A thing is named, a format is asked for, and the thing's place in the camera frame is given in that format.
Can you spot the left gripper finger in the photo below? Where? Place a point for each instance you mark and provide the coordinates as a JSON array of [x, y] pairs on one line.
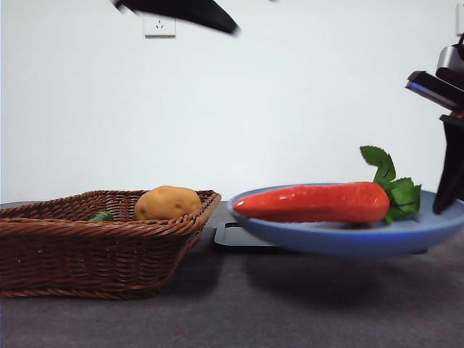
[[188, 12]]

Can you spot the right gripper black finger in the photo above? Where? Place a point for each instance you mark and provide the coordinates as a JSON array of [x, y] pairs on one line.
[[451, 166]]

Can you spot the light blue plate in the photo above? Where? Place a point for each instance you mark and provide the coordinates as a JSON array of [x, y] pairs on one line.
[[344, 237]]

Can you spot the orange carrot with green leaves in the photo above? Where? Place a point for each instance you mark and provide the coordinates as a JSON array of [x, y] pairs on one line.
[[319, 201]]

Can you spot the yellow-brown potato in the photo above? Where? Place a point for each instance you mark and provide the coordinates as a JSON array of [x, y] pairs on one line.
[[166, 203]]

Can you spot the green chili pepper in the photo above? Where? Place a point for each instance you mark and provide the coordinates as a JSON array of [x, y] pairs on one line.
[[102, 216]]

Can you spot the black flat tray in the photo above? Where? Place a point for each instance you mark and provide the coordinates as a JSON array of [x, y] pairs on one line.
[[239, 239]]

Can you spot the brown woven wicker basket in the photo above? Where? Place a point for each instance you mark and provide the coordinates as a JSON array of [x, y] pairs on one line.
[[90, 253]]

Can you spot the white wall power socket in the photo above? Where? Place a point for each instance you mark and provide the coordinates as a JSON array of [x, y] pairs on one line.
[[160, 27]]

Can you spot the white wall plate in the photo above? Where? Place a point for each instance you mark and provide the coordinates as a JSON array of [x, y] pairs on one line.
[[460, 20]]

